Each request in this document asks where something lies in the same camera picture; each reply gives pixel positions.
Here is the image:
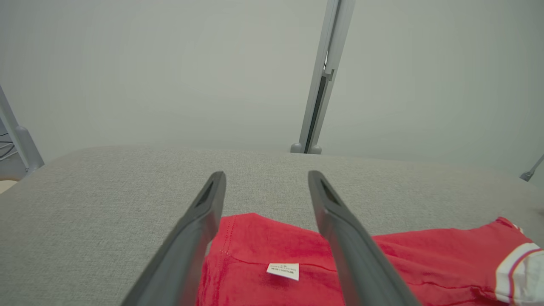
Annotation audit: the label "grey metal frame leg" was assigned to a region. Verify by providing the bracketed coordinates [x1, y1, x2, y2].
[0, 84, 45, 174]

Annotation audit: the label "red shorts with white stripe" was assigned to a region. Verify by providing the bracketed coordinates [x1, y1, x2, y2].
[195, 212, 544, 306]

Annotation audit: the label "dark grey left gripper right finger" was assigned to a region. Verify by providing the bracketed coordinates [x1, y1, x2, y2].
[308, 170, 421, 306]

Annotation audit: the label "grey metal partition post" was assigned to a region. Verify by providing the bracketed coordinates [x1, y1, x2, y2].
[290, 0, 357, 155]

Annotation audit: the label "thin grey metal leg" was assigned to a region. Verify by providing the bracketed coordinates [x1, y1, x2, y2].
[519, 153, 544, 183]

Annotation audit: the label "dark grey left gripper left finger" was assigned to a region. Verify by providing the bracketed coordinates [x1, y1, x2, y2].
[121, 171, 227, 306]

